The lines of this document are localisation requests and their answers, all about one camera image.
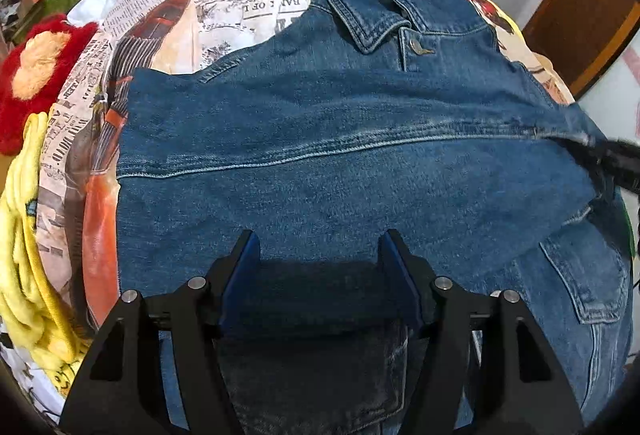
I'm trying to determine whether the blue denim jacket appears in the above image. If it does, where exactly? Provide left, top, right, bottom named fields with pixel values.
left=115, top=0, right=636, bottom=435

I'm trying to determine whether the red plush toy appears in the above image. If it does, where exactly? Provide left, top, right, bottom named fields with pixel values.
left=0, top=12, right=98, bottom=156

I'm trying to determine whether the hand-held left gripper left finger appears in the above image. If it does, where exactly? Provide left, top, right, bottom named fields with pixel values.
left=59, top=229, right=262, bottom=435

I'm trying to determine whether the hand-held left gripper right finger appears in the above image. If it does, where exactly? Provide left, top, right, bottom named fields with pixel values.
left=377, top=229, right=585, bottom=435

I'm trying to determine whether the brown wooden door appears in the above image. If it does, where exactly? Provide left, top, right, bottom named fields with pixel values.
left=522, top=0, right=640, bottom=98

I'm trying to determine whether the yellow cloth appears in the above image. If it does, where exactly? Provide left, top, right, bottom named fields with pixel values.
left=0, top=112, right=92, bottom=396

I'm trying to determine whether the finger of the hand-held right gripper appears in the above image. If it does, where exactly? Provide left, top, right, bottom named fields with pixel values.
left=560, top=135, right=640, bottom=196

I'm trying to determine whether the newspaper print blanket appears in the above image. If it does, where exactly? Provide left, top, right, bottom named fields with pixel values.
left=30, top=0, right=576, bottom=416

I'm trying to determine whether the white cloth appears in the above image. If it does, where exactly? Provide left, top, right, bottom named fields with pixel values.
left=67, top=0, right=136, bottom=33

